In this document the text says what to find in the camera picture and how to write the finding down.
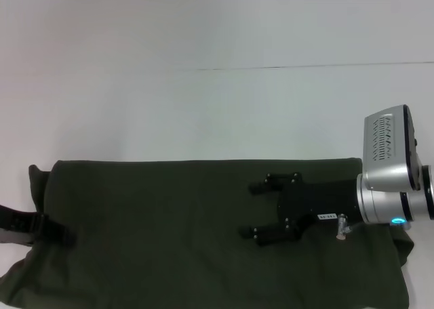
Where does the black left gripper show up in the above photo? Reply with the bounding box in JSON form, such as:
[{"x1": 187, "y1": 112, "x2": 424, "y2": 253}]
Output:
[{"x1": 0, "y1": 203, "x2": 77, "y2": 247}]

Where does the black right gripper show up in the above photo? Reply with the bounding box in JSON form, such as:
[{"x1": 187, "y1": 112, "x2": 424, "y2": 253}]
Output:
[{"x1": 239, "y1": 172, "x2": 361, "y2": 247}]

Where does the dark green FREE T-shirt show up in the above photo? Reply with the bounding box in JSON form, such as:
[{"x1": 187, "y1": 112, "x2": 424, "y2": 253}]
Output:
[{"x1": 0, "y1": 157, "x2": 415, "y2": 309}]

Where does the right gripper cable with connector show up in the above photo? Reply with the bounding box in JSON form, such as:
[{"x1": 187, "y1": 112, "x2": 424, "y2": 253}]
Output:
[{"x1": 334, "y1": 213, "x2": 362, "y2": 241}]

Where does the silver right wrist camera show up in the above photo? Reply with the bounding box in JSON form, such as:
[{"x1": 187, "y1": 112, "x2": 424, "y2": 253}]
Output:
[{"x1": 363, "y1": 104, "x2": 424, "y2": 191}]

